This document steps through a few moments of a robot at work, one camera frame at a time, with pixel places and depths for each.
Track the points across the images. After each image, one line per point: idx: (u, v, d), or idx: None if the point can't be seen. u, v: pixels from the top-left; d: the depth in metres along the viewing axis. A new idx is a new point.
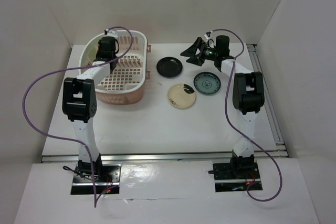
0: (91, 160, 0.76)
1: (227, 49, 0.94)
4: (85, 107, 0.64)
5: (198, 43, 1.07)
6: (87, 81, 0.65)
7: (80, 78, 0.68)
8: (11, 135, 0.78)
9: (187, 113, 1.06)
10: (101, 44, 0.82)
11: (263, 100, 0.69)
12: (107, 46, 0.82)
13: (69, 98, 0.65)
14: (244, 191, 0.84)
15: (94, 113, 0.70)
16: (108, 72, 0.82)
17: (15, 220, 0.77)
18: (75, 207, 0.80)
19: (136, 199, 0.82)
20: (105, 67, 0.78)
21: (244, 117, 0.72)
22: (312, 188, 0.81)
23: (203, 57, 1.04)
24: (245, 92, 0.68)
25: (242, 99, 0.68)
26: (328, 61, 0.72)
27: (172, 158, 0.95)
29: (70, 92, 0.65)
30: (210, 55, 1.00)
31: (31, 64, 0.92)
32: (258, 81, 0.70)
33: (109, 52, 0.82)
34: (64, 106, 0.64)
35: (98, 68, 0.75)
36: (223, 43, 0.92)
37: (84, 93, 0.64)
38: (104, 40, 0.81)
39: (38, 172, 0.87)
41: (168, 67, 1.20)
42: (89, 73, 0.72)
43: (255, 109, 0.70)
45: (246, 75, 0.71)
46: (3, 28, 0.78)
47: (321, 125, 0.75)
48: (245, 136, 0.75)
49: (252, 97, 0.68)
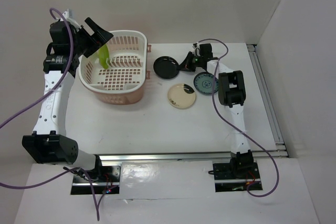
0: (88, 176, 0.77)
1: (210, 52, 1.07)
4: (65, 158, 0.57)
5: (189, 56, 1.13)
6: (54, 138, 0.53)
7: (41, 131, 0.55)
8: (10, 136, 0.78)
9: (187, 113, 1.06)
10: (51, 33, 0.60)
11: (245, 94, 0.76)
12: (61, 38, 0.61)
13: (39, 156, 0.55)
14: (244, 191, 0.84)
15: (75, 144, 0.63)
16: (71, 76, 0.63)
17: (16, 220, 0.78)
18: (74, 207, 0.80)
19: (136, 199, 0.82)
20: (64, 83, 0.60)
21: (232, 109, 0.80)
22: (312, 188, 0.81)
23: (192, 64, 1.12)
24: (229, 89, 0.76)
25: (227, 96, 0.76)
26: (328, 62, 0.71)
27: (172, 158, 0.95)
29: (37, 152, 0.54)
30: (197, 62, 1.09)
31: (29, 65, 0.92)
32: (239, 78, 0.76)
33: (65, 46, 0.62)
34: (39, 161, 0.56)
35: (58, 97, 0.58)
36: (206, 46, 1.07)
37: (56, 149, 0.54)
38: (54, 28, 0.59)
39: (38, 172, 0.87)
41: (165, 67, 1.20)
42: (49, 112, 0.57)
43: (240, 103, 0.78)
45: (228, 73, 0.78)
46: (2, 29, 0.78)
47: (322, 125, 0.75)
48: (238, 129, 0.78)
49: (235, 93, 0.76)
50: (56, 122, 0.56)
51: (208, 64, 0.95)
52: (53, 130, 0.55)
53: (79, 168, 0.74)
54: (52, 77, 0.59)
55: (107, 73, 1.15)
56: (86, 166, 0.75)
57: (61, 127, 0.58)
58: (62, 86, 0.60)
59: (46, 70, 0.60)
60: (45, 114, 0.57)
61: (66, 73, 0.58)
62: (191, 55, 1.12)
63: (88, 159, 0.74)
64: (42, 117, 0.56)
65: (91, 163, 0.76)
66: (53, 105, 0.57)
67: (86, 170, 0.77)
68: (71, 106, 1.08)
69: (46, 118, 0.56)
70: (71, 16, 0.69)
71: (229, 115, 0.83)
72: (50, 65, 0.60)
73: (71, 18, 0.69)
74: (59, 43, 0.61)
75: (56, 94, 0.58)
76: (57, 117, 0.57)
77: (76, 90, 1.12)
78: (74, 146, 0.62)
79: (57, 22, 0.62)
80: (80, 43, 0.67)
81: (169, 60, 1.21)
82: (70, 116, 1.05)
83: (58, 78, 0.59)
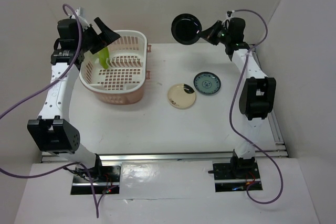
0: (88, 174, 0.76)
1: (241, 34, 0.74)
4: (67, 148, 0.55)
5: (216, 26, 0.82)
6: (58, 122, 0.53)
7: (45, 116, 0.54)
8: (11, 135, 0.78)
9: (187, 113, 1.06)
10: (58, 30, 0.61)
11: (272, 108, 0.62)
12: (68, 34, 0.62)
13: (42, 141, 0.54)
14: (244, 191, 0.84)
15: (78, 137, 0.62)
16: (76, 71, 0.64)
17: (16, 220, 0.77)
18: (74, 207, 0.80)
19: (136, 199, 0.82)
20: (70, 74, 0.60)
21: (250, 122, 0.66)
22: (312, 188, 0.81)
23: (217, 38, 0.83)
24: (253, 98, 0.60)
25: (249, 106, 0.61)
26: (328, 61, 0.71)
27: (172, 158, 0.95)
29: (40, 136, 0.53)
30: (222, 38, 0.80)
31: (29, 65, 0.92)
32: (270, 87, 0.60)
33: (72, 42, 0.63)
34: (41, 148, 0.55)
35: (63, 86, 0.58)
36: (237, 28, 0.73)
37: (60, 135, 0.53)
38: (62, 24, 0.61)
39: (38, 172, 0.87)
41: (186, 28, 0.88)
42: (54, 99, 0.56)
43: (262, 115, 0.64)
45: (258, 79, 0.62)
46: (2, 29, 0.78)
47: (322, 126, 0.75)
48: (249, 140, 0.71)
49: (261, 104, 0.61)
50: (61, 108, 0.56)
51: (236, 51, 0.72)
52: (57, 115, 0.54)
53: (79, 164, 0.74)
54: (60, 68, 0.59)
55: (107, 73, 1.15)
56: (86, 164, 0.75)
57: (64, 114, 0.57)
58: (67, 77, 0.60)
59: (53, 62, 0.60)
60: (51, 100, 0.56)
61: (72, 64, 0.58)
62: (219, 25, 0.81)
63: (87, 159, 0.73)
64: (48, 104, 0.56)
65: (91, 162, 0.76)
66: (59, 93, 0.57)
67: (87, 169, 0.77)
68: (71, 106, 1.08)
69: (51, 105, 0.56)
70: (82, 14, 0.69)
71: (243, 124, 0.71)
72: (58, 58, 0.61)
73: (82, 16, 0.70)
74: (65, 39, 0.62)
75: (62, 83, 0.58)
76: (62, 104, 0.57)
77: (76, 90, 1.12)
78: (76, 137, 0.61)
79: (65, 19, 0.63)
80: (86, 41, 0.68)
81: (193, 19, 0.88)
82: (70, 116, 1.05)
83: (64, 70, 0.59)
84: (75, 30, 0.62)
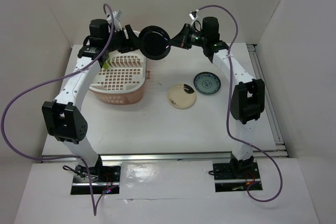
0: (88, 171, 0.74)
1: (217, 33, 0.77)
4: (72, 135, 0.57)
5: (186, 31, 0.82)
6: (70, 108, 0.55)
7: (60, 100, 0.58)
8: (11, 135, 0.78)
9: (187, 113, 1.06)
10: (90, 28, 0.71)
11: (263, 109, 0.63)
12: (97, 33, 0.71)
13: (53, 124, 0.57)
14: (244, 191, 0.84)
15: (86, 129, 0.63)
16: (98, 67, 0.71)
17: (15, 220, 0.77)
18: (74, 207, 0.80)
19: (136, 199, 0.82)
20: (92, 68, 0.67)
21: (244, 125, 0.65)
22: (312, 188, 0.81)
23: (191, 42, 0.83)
24: (246, 102, 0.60)
25: (242, 110, 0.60)
26: (328, 61, 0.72)
27: (172, 158, 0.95)
29: (51, 118, 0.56)
30: (197, 41, 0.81)
31: (30, 64, 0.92)
32: (260, 89, 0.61)
33: (99, 40, 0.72)
34: (50, 129, 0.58)
35: (83, 77, 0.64)
36: (212, 28, 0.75)
37: (69, 121, 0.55)
38: (94, 24, 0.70)
39: (38, 172, 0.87)
41: (150, 42, 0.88)
42: (72, 87, 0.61)
43: (255, 117, 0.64)
45: (246, 83, 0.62)
46: (2, 28, 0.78)
47: (322, 125, 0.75)
48: (247, 143, 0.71)
49: (253, 106, 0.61)
50: (75, 96, 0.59)
51: (216, 56, 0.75)
52: (70, 102, 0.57)
53: (80, 160, 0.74)
54: (83, 62, 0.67)
55: (107, 73, 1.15)
56: (87, 163, 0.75)
57: (77, 103, 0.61)
58: (88, 70, 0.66)
59: (80, 55, 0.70)
60: (69, 88, 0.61)
61: (95, 60, 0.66)
62: (189, 30, 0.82)
63: (89, 157, 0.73)
64: (65, 91, 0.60)
65: (91, 161, 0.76)
66: (77, 82, 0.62)
67: (87, 168, 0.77)
68: None
69: (68, 92, 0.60)
70: (119, 16, 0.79)
71: (239, 127, 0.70)
72: (84, 52, 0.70)
73: (118, 18, 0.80)
74: (95, 38, 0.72)
75: (83, 74, 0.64)
76: (77, 93, 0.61)
77: None
78: (85, 131, 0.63)
79: (97, 20, 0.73)
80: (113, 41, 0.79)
81: (163, 33, 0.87)
82: None
83: (88, 62, 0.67)
84: (103, 30, 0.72)
